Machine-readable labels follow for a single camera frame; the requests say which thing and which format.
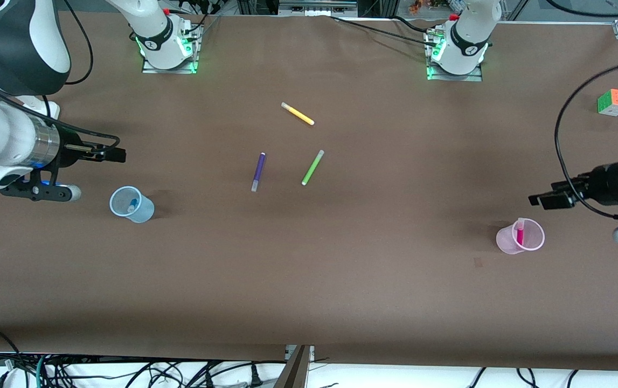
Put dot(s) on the pink marker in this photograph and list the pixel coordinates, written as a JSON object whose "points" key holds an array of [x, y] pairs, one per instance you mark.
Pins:
{"points": [[520, 234]]}

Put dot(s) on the yellow marker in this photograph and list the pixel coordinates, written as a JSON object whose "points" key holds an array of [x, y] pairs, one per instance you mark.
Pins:
{"points": [[299, 114]]}

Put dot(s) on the translucent pink plastic cup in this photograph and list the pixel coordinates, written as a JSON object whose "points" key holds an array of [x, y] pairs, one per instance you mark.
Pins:
{"points": [[535, 237]]}

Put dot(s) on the translucent blue plastic cup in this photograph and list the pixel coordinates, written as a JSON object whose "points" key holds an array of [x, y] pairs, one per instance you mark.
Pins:
{"points": [[144, 213]]}

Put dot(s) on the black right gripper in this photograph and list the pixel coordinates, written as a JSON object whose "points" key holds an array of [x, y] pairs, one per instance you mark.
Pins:
{"points": [[70, 154]]}

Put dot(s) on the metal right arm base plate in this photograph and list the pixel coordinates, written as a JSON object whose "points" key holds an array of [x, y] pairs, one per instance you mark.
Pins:
{"points": [[189, 66]]}

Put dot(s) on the white desk lamp stand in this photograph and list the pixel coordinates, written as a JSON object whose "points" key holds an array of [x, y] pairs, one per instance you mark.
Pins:
{"points": [[53, 108]]}

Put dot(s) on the green marker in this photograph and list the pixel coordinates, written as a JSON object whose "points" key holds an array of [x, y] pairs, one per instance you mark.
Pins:
{"points": [[312, 168]]}

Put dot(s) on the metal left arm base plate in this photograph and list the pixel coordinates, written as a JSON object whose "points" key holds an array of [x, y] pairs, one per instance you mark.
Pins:
{"points": [[476, 77]]}

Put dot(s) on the colourful puzzle cube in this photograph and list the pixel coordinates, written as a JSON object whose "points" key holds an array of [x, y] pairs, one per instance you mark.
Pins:
{"points": [[615, 102]]}

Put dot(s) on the purple marker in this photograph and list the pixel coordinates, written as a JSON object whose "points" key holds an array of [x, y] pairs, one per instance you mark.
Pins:
{"points": [[258, 170]]}

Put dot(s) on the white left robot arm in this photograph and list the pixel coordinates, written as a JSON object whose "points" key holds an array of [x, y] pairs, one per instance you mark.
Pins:
{"points": [[467, 32]]}

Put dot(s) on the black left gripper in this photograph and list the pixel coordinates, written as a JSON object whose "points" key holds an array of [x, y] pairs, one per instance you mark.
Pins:
{"points": [[604, 185]]}

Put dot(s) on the black power plug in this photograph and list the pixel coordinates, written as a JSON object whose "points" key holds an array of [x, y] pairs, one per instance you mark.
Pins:
{"points": [[256, 377]]}

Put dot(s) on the blue marker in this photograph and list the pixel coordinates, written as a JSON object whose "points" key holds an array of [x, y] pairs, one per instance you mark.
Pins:
{"points": [[132, 205]]}

